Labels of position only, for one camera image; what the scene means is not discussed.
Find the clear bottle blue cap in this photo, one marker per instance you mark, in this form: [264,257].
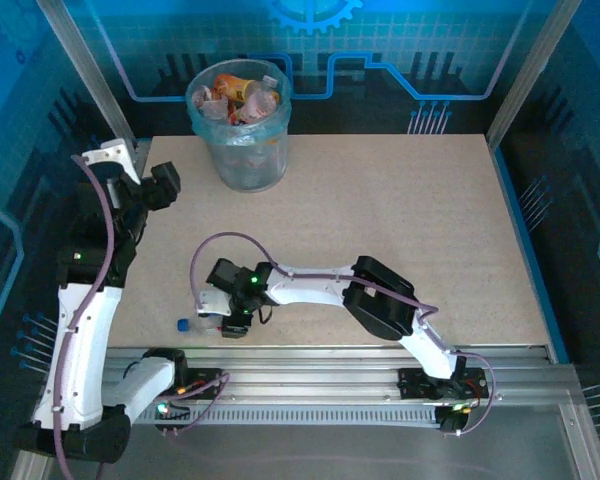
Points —
[184,325]

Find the orange label bottle yellow cap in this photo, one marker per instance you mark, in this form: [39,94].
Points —
[232,87]

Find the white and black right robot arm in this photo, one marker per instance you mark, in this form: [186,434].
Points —
[310,287]

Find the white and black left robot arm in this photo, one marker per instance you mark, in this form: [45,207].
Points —
[80,350]

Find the blue plastic bin liner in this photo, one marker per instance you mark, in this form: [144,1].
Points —
[205,132]

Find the clear bin with blue liner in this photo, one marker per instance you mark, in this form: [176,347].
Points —
[250,170]

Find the small black connector box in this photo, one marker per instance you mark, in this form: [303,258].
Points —
[172,415]
[452,420]

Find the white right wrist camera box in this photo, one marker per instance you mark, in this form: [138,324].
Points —
[212,302]

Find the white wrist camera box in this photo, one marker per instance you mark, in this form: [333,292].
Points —
[212,302]
[112,155]

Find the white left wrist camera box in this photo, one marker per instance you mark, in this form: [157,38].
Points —
[112,155]

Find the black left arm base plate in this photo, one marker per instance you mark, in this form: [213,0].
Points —
[205,382]

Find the aluminium mounting rail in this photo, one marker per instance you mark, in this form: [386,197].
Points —
[305,370]

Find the aluminium frame post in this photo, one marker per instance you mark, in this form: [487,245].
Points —
[530,70]
[80,65]

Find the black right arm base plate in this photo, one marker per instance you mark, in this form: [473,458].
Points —
[412,382]

